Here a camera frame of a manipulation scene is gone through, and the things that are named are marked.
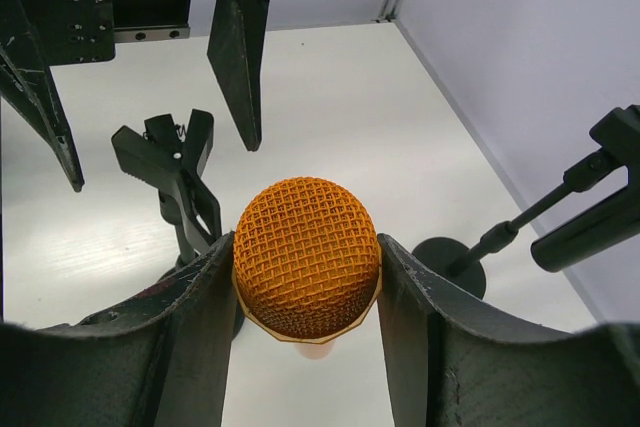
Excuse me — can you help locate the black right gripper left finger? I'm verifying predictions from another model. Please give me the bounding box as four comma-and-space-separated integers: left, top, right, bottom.
1, 234, 236, 426

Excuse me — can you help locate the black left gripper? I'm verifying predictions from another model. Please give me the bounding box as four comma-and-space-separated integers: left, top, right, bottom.
1, 0, 270, 192

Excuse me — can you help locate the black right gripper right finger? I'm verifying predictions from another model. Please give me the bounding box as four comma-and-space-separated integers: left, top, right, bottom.
378, 234, 639, 426

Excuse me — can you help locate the black microphone stand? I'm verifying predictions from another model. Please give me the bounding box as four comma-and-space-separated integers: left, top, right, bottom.
412, 105, 639, 298
111, 109, 232, 281

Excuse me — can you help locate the orange microphone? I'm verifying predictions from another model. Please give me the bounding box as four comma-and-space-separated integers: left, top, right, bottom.
232, 177, 382, 360

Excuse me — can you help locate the black microphone silver grille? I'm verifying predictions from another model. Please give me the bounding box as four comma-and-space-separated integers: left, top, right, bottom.
530, 187, 639, 272

